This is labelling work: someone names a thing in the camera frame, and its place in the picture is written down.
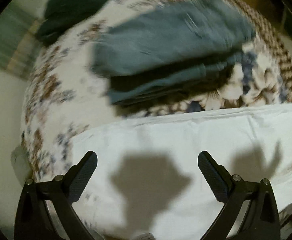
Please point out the green plaid cloth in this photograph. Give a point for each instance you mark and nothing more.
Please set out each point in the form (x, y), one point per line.
(19, 48)

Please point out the floral fleece blanket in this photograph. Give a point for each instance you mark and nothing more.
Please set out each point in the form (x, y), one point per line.
(64, 98)

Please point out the white pants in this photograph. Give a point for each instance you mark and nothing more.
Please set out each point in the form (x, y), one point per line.
(147, 178)

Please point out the folded teal-grey pants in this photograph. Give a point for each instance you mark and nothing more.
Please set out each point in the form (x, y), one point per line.
(170, 48)

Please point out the folded dark green garment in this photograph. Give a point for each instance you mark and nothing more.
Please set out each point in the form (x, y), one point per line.
(61, 15)

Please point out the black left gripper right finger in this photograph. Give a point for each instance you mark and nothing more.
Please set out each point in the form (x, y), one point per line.
(261, 220)

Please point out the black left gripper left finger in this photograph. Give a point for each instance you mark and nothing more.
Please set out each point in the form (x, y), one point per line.
(33, 220)

